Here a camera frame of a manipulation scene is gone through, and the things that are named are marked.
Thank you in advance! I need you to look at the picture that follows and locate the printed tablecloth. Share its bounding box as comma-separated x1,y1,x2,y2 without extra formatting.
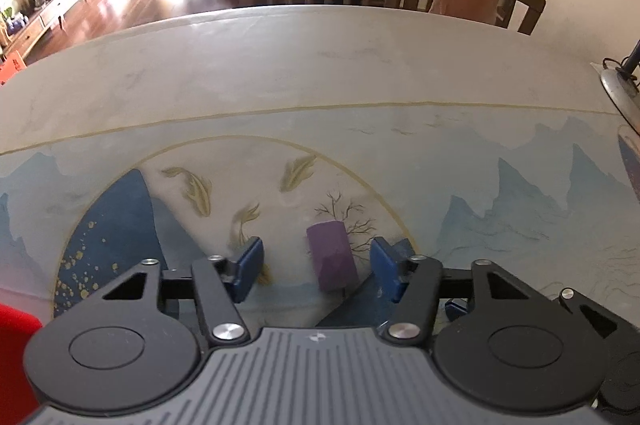
0,4,640,356

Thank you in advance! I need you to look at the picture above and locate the metal stand base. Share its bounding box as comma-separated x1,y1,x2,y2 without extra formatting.
599,40,640,132

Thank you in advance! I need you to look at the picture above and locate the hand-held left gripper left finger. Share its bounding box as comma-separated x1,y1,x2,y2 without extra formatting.
102,236,265,348

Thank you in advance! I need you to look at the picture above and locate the white tv console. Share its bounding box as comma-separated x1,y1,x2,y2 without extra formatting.
0,0,128,62

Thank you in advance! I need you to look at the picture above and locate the red gift box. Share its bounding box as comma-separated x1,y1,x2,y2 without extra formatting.
0,50,27,87

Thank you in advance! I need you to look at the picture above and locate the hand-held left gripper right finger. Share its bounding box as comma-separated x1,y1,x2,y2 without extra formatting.
369,236,539,348

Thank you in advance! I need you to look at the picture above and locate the purple block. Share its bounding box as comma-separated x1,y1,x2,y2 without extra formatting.
306,220,360,293

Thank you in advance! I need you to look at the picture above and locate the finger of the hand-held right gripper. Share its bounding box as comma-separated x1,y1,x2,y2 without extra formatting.
444,287,621,342

